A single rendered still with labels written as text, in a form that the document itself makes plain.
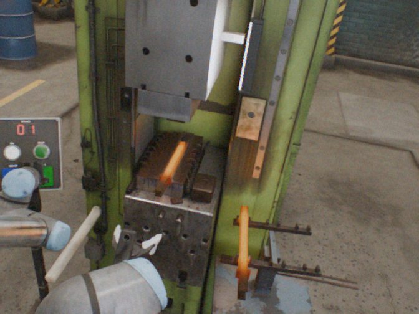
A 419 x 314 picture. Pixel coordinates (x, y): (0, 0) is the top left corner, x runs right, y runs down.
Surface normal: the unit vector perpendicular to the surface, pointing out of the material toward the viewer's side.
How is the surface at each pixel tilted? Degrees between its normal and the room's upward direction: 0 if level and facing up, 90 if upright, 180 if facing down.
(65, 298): 30
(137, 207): 90
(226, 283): 0
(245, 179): 90
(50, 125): 60
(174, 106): 90
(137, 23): 90
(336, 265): 0
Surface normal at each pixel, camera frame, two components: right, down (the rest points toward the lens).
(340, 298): 0.11, -0.84
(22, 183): 0.28, 0.04
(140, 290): 0.43, -0.33
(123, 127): -0.18, 0.50
